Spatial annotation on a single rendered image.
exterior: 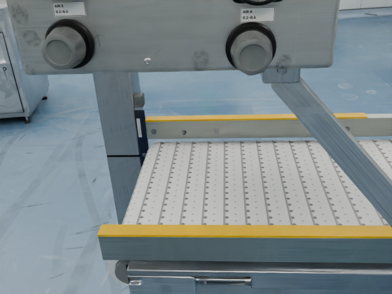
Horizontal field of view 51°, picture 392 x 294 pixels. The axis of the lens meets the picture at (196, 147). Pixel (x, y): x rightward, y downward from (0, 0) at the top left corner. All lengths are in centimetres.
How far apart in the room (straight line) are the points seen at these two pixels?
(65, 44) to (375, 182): 25
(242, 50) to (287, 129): 40
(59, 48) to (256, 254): 26
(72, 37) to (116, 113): 39
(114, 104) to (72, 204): 139
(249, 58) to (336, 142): 12
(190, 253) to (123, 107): 32
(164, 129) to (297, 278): 32
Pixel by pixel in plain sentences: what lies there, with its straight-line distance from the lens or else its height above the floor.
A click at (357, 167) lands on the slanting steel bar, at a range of 34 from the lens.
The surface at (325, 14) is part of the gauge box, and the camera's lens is 29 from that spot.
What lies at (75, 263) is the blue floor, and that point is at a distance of 170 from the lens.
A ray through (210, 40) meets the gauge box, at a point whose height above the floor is 105.
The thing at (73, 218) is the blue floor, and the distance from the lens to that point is 193.
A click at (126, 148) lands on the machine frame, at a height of 80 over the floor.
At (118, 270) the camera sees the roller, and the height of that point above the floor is 80.
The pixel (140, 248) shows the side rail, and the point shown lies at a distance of 42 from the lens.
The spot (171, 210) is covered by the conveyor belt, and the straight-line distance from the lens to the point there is 50.
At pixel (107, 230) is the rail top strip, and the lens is 42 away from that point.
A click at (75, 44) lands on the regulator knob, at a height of 105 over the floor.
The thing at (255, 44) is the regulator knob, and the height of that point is 105.
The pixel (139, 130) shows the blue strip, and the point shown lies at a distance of 67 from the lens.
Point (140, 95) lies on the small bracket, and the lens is 65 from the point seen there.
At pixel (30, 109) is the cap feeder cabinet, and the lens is 294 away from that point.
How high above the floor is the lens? 111
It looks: 28 degrees down
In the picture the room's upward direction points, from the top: 3 degrees counter-clockwise
